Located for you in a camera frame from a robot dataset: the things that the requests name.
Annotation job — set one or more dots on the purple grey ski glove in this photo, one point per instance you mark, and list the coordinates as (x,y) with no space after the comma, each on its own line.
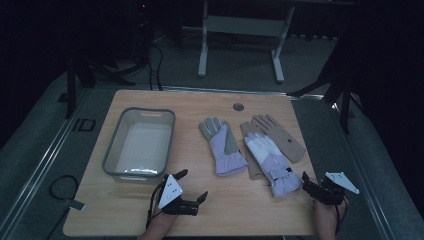
(224,154)

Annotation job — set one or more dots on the white metal desk frame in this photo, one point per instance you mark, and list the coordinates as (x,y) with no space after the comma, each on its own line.
(245,26)

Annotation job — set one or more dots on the person's left hand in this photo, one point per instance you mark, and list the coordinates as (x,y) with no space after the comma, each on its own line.
(161,217)

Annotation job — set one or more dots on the person's right hand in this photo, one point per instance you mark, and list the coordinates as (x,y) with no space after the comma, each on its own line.
(328,215)

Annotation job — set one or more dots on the grey table grommet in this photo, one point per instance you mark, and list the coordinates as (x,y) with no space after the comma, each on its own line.
(238,107)

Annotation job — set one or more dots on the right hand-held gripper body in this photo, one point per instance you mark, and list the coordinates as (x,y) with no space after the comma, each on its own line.
(333,190)

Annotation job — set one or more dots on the black tripod stand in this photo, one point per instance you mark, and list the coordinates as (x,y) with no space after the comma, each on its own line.
(83,71)

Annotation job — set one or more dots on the black stand with slanted legs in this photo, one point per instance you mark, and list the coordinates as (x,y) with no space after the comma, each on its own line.
(340,83)

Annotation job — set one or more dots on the plain beige knit glove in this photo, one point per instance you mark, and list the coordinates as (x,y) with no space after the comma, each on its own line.
(252,166)

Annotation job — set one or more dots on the grey plastic basin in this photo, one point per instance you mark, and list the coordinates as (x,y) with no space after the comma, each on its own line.
(143,146)

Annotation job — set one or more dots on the black floor bracket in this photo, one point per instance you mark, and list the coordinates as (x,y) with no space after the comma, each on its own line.
(84,124)

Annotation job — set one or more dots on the grey flat tag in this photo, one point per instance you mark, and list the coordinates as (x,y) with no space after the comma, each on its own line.
(74,204)

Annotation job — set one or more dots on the beige knit glove with button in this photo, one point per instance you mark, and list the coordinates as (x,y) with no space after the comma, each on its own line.
(283,138)

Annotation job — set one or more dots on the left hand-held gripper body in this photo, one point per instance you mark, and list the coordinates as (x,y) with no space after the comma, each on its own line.
(170,195)

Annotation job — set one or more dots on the dark equipment with red light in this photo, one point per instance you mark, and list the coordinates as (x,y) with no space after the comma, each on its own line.
(143,30)

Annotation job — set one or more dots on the purple white ski glove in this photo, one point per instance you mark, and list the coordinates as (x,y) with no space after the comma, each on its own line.
(275,163)

